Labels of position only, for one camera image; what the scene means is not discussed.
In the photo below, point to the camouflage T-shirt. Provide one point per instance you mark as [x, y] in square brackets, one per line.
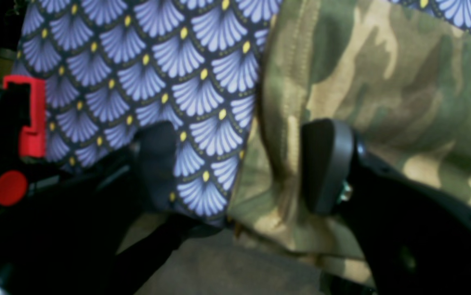
[399, 71]

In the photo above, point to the red and black clamp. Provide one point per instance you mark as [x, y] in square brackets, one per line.
[22, 133]

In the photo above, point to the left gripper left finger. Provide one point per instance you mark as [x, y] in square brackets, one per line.
[65, 239]

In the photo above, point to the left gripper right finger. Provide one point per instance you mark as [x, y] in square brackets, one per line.
[416, 239]

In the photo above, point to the purple fan-pattern tablecloth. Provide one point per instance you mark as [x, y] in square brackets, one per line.
[112, 67]

